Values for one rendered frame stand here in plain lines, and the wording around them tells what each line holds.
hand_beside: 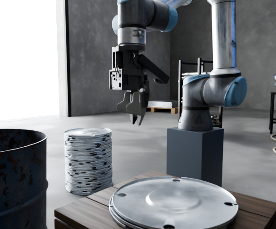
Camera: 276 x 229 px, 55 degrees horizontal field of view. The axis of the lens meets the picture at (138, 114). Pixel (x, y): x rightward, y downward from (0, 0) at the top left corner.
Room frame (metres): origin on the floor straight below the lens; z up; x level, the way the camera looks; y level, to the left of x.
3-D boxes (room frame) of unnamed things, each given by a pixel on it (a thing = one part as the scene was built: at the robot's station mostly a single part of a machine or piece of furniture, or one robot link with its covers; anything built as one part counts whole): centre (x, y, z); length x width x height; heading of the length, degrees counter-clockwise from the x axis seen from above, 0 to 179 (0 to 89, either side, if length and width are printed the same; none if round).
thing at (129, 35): (0.73, 0.01, 0.76); 0.08 x 0.08 x 0.05
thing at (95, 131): (1.63, 0.31, 0.35); 0.29 x 0.29 x 0.01
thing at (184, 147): (1.15, -0.25, 0.23); 0.18 x 0.18 x 0.45; 46
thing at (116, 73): (0.72, 0.02, 0.68); 0.09 x 0.08 x 0.12; 122
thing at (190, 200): (0.60, -0.08, 0.37); 0.29 x 0.29 x 0.01
